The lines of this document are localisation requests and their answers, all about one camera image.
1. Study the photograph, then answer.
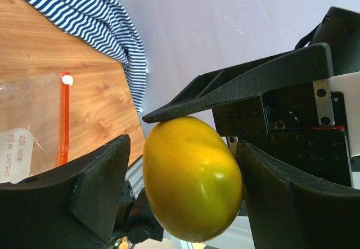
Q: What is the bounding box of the yellow fake lemon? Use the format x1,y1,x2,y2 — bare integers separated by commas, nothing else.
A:
143,116,242,243

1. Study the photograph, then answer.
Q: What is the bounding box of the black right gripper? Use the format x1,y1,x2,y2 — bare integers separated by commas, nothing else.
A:
142,43,353,187

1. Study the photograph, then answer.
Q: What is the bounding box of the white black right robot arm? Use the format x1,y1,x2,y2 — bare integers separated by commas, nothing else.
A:
143,7,359,187

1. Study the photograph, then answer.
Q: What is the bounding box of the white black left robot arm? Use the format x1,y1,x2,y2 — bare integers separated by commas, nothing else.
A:
1,135,359,248

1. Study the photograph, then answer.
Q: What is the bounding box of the blue white striped cloth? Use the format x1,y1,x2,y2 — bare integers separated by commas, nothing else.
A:
26,0,148,114

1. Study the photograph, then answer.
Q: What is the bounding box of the clear zip top bag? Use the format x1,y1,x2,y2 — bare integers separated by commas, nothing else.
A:
1,72,74,183

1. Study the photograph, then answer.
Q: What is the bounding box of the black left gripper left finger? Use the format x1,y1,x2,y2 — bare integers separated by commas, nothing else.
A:
1,135,131,248

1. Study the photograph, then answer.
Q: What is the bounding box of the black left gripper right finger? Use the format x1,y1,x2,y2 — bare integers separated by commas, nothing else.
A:
236,140,359,248

